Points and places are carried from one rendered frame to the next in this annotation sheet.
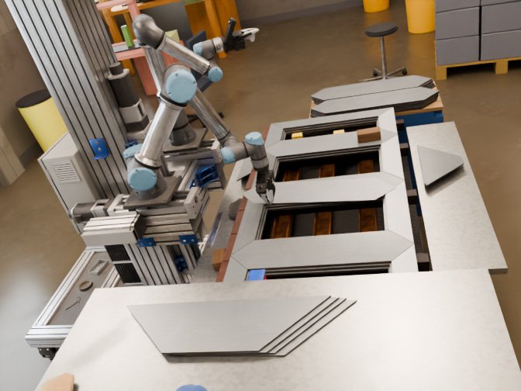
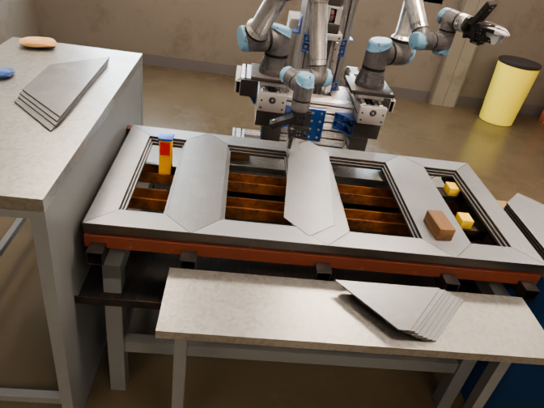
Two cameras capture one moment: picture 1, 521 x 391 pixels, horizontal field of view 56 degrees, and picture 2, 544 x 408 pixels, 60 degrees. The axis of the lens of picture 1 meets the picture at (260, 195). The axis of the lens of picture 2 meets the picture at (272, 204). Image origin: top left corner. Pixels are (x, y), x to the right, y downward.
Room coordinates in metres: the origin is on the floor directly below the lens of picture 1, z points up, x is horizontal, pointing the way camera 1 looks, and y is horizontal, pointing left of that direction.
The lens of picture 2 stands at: (1.12, -1.70, 1.78)
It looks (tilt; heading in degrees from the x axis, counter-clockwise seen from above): 33 degrees down; 66
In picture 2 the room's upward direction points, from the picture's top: 10 degrees clockwise
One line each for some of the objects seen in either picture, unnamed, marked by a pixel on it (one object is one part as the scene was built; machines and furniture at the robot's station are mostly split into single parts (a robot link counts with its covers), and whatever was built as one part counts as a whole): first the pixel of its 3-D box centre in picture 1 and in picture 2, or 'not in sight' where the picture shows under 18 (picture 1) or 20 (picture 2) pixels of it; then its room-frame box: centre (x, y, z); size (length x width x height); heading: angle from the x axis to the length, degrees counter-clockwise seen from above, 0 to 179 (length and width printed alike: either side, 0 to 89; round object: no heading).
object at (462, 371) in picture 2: not in sight; (468, 353); (2.50, -0.83, 0.34); 0.06 x 0.06 x 0.68; 73
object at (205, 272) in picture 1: (238, 204); (335, 168); (2.27, 0.13, 0.67); 1.30 x 0.20 x 0.03; 163
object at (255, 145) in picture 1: (255, 146); (303, 87); (1.93, -0.03, 1.16); 0.09 x 0.08 x 0.11; 97
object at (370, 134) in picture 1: (368, 134); (439, 225); (2.27, -0.64, 0.87); 0.12 x 0.06 x 0.05; 78
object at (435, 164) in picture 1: (440, 161); (408, 311); (2.00, -0.91, 0.77); 0.45 x 0.20 x 0.04; 163
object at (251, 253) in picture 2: not in sight; (321, 252); (1.83, -0.61, 0.79); 1.56 x 0.09 x 0.06; 163
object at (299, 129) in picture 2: (263, 174); (298, 124); (1.94, -0.04, 1.00); 0.09 x 0.08 x 0.12; 162
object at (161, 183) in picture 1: (148, 181); (274, 62); (2.00, 0.48, 1.09); 0.15 x 0.15 x 0.10
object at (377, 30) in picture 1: (381, 57); not in sight; (4.88, -1.60, 0.30); 0.57 x 0.54 x 0.60; 166
